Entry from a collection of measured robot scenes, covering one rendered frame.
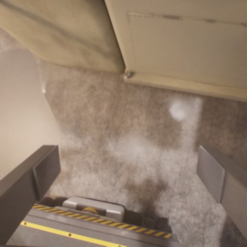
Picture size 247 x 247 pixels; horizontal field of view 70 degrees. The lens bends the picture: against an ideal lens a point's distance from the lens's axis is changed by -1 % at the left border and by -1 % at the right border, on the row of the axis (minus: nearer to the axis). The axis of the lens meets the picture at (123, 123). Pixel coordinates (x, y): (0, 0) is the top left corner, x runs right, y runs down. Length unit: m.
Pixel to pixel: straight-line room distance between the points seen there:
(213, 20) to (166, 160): 0.59
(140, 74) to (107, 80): 0.19
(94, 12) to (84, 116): 0.53
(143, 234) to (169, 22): 0.61
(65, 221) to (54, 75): 0.76
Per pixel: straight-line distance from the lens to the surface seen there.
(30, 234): 0.74
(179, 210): 0.93
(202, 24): 0.56
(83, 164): 0.95
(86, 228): 0.65
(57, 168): 0.17
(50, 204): 0.98
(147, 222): 0.82
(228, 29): 0.58
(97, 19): 0.64
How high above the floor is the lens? 0.88
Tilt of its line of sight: 78 degrees down
